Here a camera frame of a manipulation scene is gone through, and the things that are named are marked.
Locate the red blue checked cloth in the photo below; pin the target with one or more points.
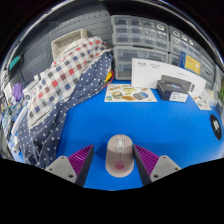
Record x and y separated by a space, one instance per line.
63 76

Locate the cartoon print sticker sheet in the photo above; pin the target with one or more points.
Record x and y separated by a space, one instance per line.
201 102

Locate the white blue glove box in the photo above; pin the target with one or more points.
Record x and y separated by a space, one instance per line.
211 97

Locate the white keyboard carton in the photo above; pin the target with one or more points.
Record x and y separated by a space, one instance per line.
146 73

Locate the navy polka dot cloth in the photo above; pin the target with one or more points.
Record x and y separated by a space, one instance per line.
43 140

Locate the yellow and blue box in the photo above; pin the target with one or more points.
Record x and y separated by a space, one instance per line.
190 62

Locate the purple plastic bag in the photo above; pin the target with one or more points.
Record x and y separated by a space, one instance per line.
17 91

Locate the white woven basket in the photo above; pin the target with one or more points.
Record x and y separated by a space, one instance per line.
66 41

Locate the black scalloped mouse pad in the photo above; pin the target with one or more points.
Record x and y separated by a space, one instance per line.
213 118

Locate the food print sticker sheet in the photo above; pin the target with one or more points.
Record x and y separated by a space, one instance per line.
128 93

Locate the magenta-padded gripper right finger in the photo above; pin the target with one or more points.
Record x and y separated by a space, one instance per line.
166 165

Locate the grey pegboard panel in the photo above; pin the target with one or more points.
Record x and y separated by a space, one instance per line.
40 40

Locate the yellow and red tool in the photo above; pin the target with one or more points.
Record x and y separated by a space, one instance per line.
109 77

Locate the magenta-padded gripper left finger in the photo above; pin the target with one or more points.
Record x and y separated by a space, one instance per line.
60 166

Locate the pink computer mouse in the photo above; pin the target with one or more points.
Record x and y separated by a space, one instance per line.
119 156

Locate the small black box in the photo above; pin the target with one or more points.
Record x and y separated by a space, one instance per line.
170 87

